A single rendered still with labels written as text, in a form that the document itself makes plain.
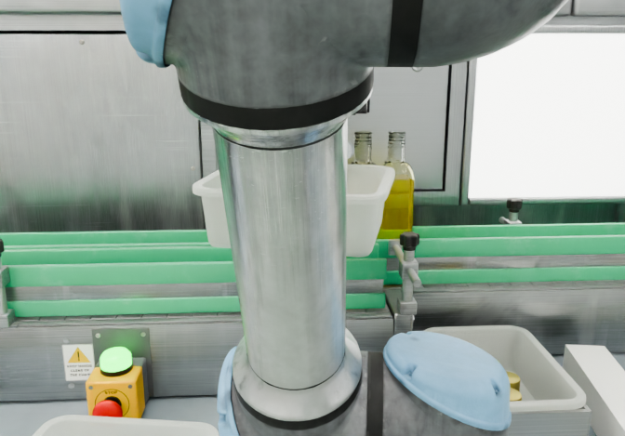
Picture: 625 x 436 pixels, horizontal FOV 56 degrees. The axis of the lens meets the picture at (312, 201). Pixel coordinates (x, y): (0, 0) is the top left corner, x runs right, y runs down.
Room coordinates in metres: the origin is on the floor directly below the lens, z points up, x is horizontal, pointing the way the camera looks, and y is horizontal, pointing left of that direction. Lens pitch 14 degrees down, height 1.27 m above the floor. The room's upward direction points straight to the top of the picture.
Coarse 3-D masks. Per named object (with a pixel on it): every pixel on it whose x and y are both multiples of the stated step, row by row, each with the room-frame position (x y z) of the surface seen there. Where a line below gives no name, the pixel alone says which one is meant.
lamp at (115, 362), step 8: (104, 352) 0.77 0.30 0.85; (112, 352) 0.76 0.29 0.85; (120, 352) 0.77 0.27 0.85; (128, 352) 0.77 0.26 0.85; (104, 360) 0.75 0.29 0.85; (112, 360) 0.75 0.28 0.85; (120, 360) 0.76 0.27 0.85; (128, 360) 0.76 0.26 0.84; (104, 368) 0.75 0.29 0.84; (112, 368) 0.75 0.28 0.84; (120, 368) 0.75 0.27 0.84; (128, 368) 0.76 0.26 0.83; (112, 376) 0.75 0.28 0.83
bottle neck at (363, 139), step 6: (354, 132) 0.98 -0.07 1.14; (360, 132) 0.99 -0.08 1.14; (366, 132) 0.99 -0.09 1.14; (354, 138) 0.98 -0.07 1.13; (360, 138) 0.97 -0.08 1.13; (366, 138) 0.97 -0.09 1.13; (354, 144) 0.97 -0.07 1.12; (360, 144) 0.97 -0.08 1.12; (366, 144) 0.97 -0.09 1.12; (360, 150) 0.97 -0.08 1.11; (366, 150) 0.97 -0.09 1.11; (354, 156) 0.98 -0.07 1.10; (360, 156) 0.97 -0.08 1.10; (366, 156) 0.97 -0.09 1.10
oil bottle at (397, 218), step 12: (396, 168) 0.96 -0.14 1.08; (408, 168) 0.96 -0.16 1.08; (396, 180) 0.96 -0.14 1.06; (408, 180) 0.96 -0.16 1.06; (396, 192) 0.96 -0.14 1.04; (408, 192) 0.96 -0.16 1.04; (384, 204) 0.96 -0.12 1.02; (396, 204) 0.96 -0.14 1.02; (408, 204) 0.96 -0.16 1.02; (384, 216) 0.96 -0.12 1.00; (396, 216) 0.96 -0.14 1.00; (408, 216) 0.96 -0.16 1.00; (384, 228) 0.96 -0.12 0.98; (396, 228) 0.96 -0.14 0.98; (408, 228) 0.96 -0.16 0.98
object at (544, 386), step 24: (456, 336) 0.86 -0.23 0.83; (480, 336) 0.87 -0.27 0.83; (504, 336) 0.87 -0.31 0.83; (528, 336) 0.84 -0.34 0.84; (504, 360) 0.86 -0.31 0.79; (528, 360) 0.82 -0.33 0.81; (552, 360) 0.77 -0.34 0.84; (528, 384) 0.81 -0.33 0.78; (552, 384) 0.74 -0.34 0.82; (576, 384) 0.70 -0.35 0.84; (528, 408) 0.65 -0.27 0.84; (552, 408) 0.66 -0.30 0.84; (576, 408) 0.66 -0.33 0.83
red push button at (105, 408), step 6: (102, 402) 0.71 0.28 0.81; (108, 402) 0.71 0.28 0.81; (114, 402) 0.71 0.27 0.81; (96, 408) 0.71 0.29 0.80; (102, 408) 0.71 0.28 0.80; (108, 408) 0.71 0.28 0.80; (114, 408) 0.71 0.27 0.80; (120, 408) 0.71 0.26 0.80; (96, 414) 0.71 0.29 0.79; (102, 414) 0.71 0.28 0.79; (108, 414) 0.71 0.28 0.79; (114, 414) 0.71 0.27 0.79; (120, 414) 0.71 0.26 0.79
